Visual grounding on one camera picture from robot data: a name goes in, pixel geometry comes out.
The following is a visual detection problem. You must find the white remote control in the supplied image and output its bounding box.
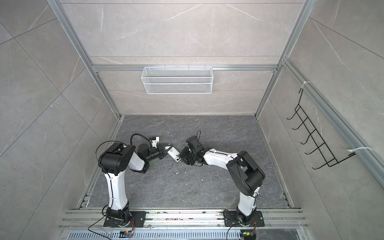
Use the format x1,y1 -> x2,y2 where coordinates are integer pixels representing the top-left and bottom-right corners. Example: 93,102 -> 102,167
166,146 -> 181,162

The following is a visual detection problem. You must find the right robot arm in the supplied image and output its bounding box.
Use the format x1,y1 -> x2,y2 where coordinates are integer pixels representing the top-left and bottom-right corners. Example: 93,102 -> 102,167
181,136 -> 266,224

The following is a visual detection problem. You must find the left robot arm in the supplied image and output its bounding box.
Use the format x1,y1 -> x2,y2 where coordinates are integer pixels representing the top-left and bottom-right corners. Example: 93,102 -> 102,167
98,141 -> 173,225

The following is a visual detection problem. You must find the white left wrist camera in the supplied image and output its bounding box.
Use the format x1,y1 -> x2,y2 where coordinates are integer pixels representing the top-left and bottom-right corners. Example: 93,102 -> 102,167
149,137 -> 160,149

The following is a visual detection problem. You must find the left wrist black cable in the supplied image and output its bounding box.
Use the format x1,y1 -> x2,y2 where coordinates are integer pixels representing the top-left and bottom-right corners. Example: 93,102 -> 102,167
129,133 -> 151,145

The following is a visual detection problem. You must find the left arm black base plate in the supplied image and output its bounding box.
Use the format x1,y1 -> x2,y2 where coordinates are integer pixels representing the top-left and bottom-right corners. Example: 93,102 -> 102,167
103,211 -> 147,228

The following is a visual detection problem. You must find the white wire mesh basket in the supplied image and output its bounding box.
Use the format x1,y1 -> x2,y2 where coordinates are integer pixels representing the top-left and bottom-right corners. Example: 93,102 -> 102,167
141,67 -> 214,95

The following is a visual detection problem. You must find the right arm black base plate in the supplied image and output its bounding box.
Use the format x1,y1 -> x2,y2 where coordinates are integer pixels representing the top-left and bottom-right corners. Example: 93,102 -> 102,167
222,210 -> 265,227

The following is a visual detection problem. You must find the aluminium front rail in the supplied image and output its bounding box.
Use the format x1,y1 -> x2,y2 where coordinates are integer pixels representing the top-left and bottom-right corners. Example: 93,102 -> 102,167
59,209 -> 308,230

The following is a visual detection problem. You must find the black wire hook rack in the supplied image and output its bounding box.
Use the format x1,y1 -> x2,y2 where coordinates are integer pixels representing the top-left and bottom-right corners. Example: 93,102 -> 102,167
286,89 -> 356,170

